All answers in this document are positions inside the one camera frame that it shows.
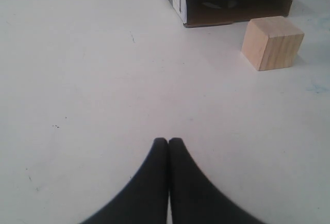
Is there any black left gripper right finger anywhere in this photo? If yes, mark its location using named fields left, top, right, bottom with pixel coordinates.
left=169, top=138, right=262, bottom=223

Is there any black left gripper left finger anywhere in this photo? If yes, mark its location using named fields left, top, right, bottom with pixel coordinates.
left=83, top=138, right=168, bottom=224

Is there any light wooden cube block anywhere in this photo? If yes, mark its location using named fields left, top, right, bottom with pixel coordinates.
left=241, top=16, right=304, bottom=71

